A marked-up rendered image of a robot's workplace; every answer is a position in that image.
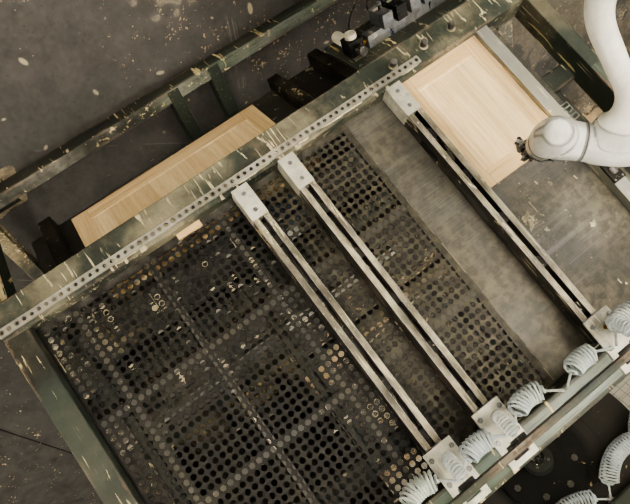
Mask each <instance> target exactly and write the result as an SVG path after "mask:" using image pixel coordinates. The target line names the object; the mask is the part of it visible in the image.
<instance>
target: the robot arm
mask: <svg viewBox="0 0 630 504"><path fill-rule="evenodd" d="M616 2H617V0H584V21H585V27H586V30H587V34H588V36H589V39H590V41H591V43H592V46H593V48H594V50H595V52H596V54H597V56H598V58H599V60H600V63H601V65H602V67H603V69H604V71H605V73H606V75H607V77H608V79H609V82H610V84H611V86H612V88H613V91H614V95H615V99H614V104H613V106H612V108H611V109H610V110H609V111H608V112H604V113H602V114H600V115H599V117H598V118H597V119H596V120H595V121H594V122H593V123H587V122H581V121H576V120H573V119H570V118H568V117H565V116H551V117H548V118H546V119H544V120H542V121H540V122H539V123H538V124H537V125H536V126H535V127H534V128H533V130H532V131H531V133H530V135H529V136H528V138H527V139H526V140H524V139H522V138H521V137H517V139H516V141H515V143H514V145H515V146H516V150H517V153H521V154H520V155H522V157H521V159H520V160H521V161H523V162H525V161H527V160H528V159H529V160H528V161H530V162H532V161H533V159H534V160H535V161H536V162H546V161H549V162H554V160H571V161H580V162H585V163H588V164H592V165H599V166H609V167H628V166H630V58H629V56H628V53H627V50H626V48H625V45H624V42H623V40H622V37H621V34H620V32H619V29H618V26H617V22H616V17H615V7H616ZM523 147H524V148H523Z"/></svg>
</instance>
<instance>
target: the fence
mask: <svg viewBox="0 0 630 504"><path fill-rule="evenodd" d="M474 36H475V37H476V38H477V39H478V40H479V41H480V42H481V44H482V45H483V46H484V47H485V48H486V49H487V50H488V51H489V52H490V54H491V55H492V56H493V57H494V58H495V59H496V60H497V61H498V62H499V63H500V65H501V66H502V67H503V68H504V69H505V70H506V71H507V72H508V73H509V74H510V76H511V77H512V78H513V79H514V80H515V81H516V82H517V83H518V84H519V86H520V87H521V88H522V89H523V90H524V91H525V92H526V93H527V94H528V95H529V97H530V98H531V99H532V100H533V101H534V102H535V103H536V104H537V105H538V106H539V108H540V109H541V110H542V111H543V112H544V113H545V114H546V115H547V116H548V117H551V116H565V117H568V118H570V119H572V118H571V117H570V116H569V115H568V114H567V113H566V112H565V111H564V110H563V108H562V107H561V106H560V105H559V104H558V103H557V102H556V101H555V100H554V99H553V97H552V96H551V95H550V94H549V93H548V92H547V91H546V90H545V89H544V88H543V87H542V85H541V84H540V83H539V82H538V81H537V80H536V79H535V78H534V77H533V76H532V75H531V73H530V72H529V71H528V70H527V69H526V68H525V67H524V66H523V65H522V64H521V63H520V61H519V60H518V59H517V58H516V57H515V56H514V55H513V54H512V53H511V52H510V51H509V49H508V48H507V47H506V46H505V45H504V44H503V43H502V42H501V41H500V40H499V38H498V37H497V36H496V35H495V34H494V33H493V32H492V31H491V30H490V29H489V28H488V26H487V25H485V26H484V27H482V28H481V29H479V30H478V31H476V33H475V35H474ZM586 164H587V165H588V166H589V167H590V168H591V170H592V171H593V172H594V173H595V174H596V175H597V176H598V177H599V178H600V180H601V181H602V182H603V183H604V184H605V185H606V186H607V187H608V188H609V190H610V191H611V192H612V193H613V194H614V195H615V196H616V197H617V198H618V199H619V201H620V202H621V203H622V204H623V205H624V206H625V207H626V208H627V209H628V211H629V212H630V182H629V181H628V179H627V178H626V177H625V176H624V177H623V178H622V179H621V180H619V181H618V182H617V183H615V184H614V183H613V182H612V180H611V179H610V178H609V177H608V176H607V175H606V174H605V173H604V172H603V171H602V169H601V168H600V167H599V166H598V165H592V164H588V163H586Z"/></svg>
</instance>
